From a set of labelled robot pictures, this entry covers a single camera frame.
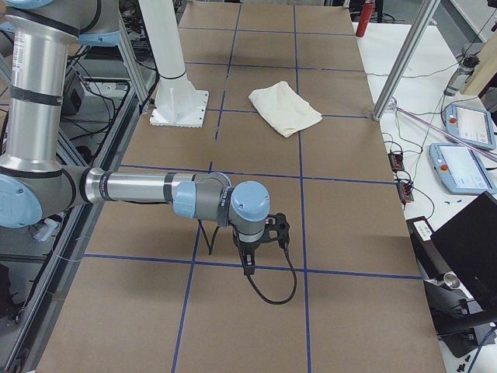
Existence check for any cream long-sleeve cat shirt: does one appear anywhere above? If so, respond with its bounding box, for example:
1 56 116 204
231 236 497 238
248 81 322 138

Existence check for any far teach pendant tablet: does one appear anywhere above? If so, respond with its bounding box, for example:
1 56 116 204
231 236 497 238
443 103 496 150

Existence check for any teach pendant tablet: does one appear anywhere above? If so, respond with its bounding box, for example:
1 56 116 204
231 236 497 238
429 143 496 195
443 103 496 150

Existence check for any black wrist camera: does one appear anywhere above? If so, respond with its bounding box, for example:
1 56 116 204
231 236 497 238
266 213 290 250

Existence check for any near teach pendant tablet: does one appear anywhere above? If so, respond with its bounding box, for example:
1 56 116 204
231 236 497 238
429 143 496 195

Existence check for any orange circuit board far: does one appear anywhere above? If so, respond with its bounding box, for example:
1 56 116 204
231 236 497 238
388 152 405 172

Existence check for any pink reaching stick white hook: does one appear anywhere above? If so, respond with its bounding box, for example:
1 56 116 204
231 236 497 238
386 97 497 160

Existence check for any aluminium frame post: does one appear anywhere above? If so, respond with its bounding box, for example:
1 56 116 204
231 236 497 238
372 0 440 121

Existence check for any orange circuit board near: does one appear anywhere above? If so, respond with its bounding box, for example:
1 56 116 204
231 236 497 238
396 180 414 205

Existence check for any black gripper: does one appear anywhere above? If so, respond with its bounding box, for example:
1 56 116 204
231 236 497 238
232 228 264 275

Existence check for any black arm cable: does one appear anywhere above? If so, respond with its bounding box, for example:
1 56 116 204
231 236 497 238
196 218 297 305

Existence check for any red cylinder bottle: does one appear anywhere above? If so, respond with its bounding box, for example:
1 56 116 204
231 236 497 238
356 0 375 37

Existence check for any aluminium side frame rail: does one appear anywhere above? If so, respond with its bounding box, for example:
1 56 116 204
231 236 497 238
0 15 156 373

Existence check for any orange circuit board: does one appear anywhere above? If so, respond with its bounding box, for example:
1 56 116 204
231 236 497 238
388 152 405 172
396 180 414 205

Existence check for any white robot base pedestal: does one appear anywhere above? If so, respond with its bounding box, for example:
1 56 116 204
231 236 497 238
139 0 209 128

